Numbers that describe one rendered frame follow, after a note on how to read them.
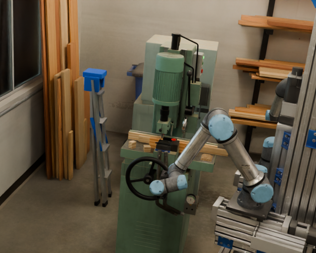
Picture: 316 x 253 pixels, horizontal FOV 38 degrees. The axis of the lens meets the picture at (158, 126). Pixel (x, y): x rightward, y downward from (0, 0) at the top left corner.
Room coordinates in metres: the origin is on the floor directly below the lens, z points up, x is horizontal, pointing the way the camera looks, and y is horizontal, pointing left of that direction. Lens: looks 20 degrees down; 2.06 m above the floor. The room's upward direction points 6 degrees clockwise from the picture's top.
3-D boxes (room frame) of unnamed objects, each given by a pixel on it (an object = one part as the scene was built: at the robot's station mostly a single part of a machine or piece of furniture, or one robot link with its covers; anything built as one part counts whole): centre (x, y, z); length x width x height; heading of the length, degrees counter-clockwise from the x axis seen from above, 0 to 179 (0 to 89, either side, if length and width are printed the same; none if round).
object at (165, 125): (2.85, -0.04, 1.03); 0.14 x 0.07 x 0.09; 170
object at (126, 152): (2.71, -0.08, 0.87); 0.61 x 0.30 x 0.06; 80
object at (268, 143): (2.76, -0.75, 0.98); 0.13 x 0.12 x 0.14; 82
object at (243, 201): (2.30, -0.56, 0.87); 0.15 x 0.15 x 0.10
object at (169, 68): (2.83, -0.03, 1.35); 0.18 x 0.18 x 0.31
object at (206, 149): (2.81, -0.18, 0.92); 0.60 x 0.02 x 0.04; 80
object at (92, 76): (3.62, 0.50, 0.58); 0.27 x 0.25 x 1.16; 83
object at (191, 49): (3.12, -0.08, 1.16); 0.22 x 0.22 x 0.72; 80
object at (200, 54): (3.12, -0.23, 1.40); 0.10 x 0.06 x 0.16; 170
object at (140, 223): (2.95, -0.05, 0.36); 0.58 x 0.45 x 0.71; 170
